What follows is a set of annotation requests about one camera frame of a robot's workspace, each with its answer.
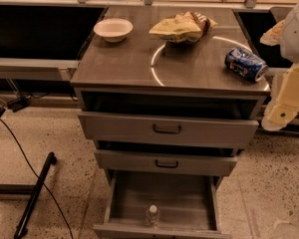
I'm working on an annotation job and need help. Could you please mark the grey top drawer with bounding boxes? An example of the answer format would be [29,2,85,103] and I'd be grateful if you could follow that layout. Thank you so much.
[78,112,258,148]

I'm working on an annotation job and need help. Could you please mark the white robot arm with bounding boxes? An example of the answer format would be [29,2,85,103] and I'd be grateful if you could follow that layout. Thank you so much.
[261,3,299,131]

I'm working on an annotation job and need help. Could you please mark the blue soda can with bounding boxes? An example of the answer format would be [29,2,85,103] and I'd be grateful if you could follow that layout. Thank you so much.
[224,47,268,83]

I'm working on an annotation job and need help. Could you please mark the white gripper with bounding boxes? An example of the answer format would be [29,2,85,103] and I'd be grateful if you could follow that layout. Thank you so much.
[260,20,299,131]

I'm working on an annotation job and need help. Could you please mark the black stand leg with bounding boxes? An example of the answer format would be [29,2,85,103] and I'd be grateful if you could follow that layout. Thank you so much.
[14,152,57,239]

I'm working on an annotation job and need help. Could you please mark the grey drawer cabinet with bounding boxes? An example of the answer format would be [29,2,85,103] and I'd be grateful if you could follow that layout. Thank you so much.
[69,5,272,239]

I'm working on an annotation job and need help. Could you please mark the black floor cable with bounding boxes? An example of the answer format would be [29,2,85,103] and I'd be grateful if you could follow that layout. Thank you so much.
[0,117,75,239]

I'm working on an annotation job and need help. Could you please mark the yellow chip bag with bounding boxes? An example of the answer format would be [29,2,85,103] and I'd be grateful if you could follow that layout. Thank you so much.
[149,11,217,44]

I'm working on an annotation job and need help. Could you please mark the grey middle drawer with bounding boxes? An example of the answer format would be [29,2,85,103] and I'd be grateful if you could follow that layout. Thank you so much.
[95,149,237,176]

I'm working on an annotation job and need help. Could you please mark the grey chair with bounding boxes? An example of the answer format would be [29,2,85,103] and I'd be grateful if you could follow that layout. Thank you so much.
[269,6,292,22]

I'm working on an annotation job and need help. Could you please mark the white bowl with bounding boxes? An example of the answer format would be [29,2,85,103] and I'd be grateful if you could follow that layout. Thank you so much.
[94,18,134,43]

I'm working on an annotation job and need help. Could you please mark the grey open bottom drawer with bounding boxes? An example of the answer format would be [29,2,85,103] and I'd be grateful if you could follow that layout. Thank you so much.
[94,171,232,239]

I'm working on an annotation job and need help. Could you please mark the clear plastic water bottle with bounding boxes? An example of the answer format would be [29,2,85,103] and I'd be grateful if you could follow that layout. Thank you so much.
[146,204,160,227]

